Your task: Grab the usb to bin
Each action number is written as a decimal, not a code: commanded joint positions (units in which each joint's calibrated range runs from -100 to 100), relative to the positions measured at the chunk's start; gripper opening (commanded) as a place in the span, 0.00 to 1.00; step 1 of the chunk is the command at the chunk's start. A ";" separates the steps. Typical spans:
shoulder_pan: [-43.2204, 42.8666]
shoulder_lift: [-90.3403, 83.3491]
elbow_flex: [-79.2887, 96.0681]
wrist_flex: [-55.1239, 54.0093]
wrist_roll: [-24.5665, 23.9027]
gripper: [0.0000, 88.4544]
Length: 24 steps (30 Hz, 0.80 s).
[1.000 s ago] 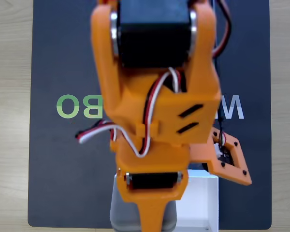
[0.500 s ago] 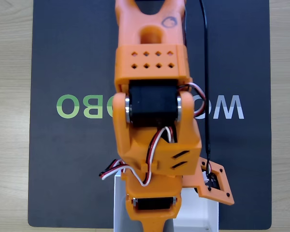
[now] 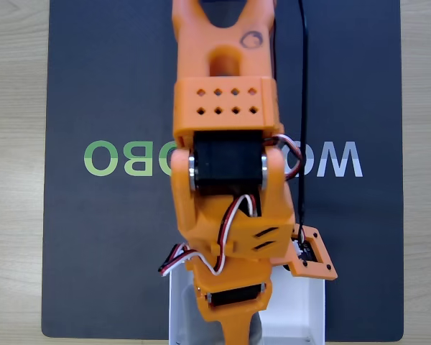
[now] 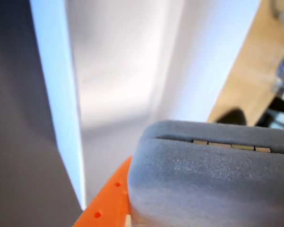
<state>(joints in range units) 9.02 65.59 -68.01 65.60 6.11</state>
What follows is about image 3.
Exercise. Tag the white cardboard box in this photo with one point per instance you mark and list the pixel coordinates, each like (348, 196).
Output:
(294, 309)

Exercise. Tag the dark mat with WOWROBO print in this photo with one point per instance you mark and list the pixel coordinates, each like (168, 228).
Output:
(93, 90)

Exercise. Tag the orange-framed gripper camera module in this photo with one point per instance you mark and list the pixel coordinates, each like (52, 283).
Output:
(321, 268)

